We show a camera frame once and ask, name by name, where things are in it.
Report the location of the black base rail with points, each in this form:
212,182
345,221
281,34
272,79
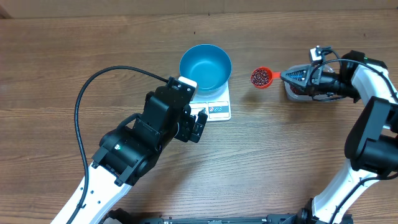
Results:
214,220

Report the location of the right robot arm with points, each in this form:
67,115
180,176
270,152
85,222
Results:
370,155

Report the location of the red beans in scoop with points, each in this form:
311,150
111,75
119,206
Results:
260,77

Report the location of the red adzuki beans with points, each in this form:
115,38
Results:
295,91

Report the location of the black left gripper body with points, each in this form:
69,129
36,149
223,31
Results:
185,132

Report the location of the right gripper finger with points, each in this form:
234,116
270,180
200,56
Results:
303,89
298,74

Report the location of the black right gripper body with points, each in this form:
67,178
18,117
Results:
334,86

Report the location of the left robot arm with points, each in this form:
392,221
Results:
130,151

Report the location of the white digital kitchen scale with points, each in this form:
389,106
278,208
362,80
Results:
217,105

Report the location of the blue plastic bowl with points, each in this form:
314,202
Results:
208,65

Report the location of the clear plastic container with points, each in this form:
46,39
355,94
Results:
302,98

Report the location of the orange measuring scoop blue handle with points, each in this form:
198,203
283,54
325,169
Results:
272,77

